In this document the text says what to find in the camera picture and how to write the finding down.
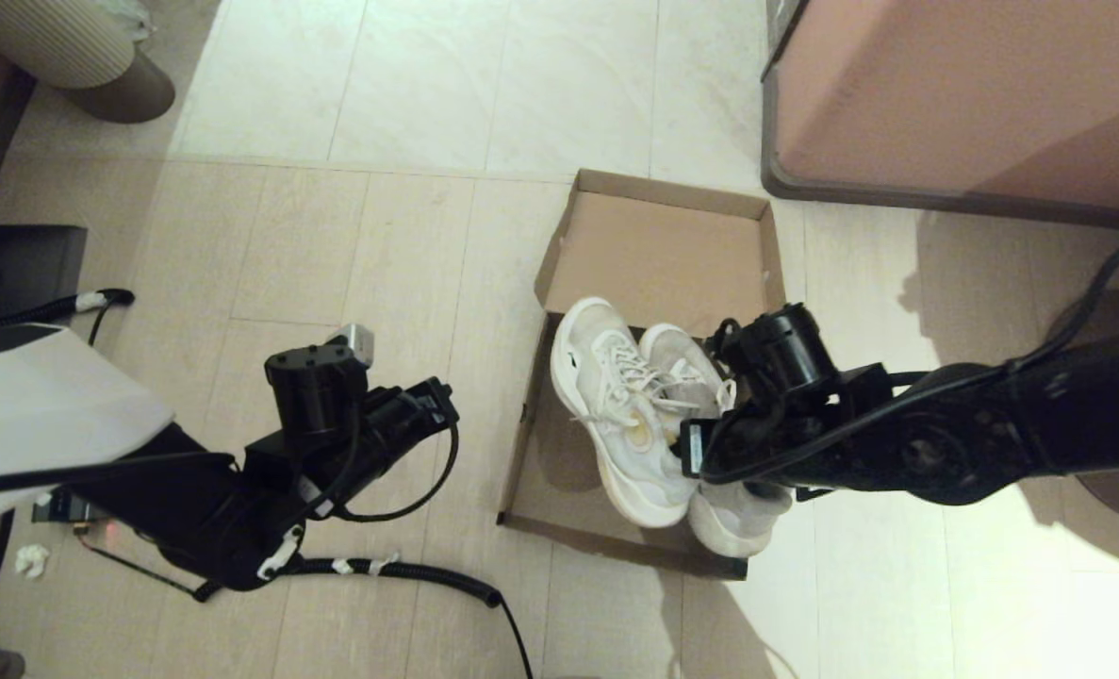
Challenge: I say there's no pink brown cabinet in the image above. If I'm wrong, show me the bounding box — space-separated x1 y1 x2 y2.
762 0 1119 234

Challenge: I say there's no white sneaker with laces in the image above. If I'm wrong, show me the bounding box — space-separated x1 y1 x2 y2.
550 297 701 529
639 323 794 559

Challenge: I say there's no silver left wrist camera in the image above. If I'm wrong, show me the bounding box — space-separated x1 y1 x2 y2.
337 323 374 367

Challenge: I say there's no grey power supply unit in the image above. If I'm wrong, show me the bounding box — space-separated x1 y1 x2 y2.
31 489 100 526

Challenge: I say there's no black corrugated floor cable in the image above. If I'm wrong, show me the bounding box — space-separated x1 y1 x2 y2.
78 542 534 679

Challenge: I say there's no black hose with white tape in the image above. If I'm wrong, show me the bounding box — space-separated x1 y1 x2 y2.
0 288 137 350

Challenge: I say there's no brown cardboard shoe box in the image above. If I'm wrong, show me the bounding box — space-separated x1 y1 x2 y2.
498 170 788 581

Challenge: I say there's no ribbed beige round bin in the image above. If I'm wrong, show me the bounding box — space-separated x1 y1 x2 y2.
0 0 178 125

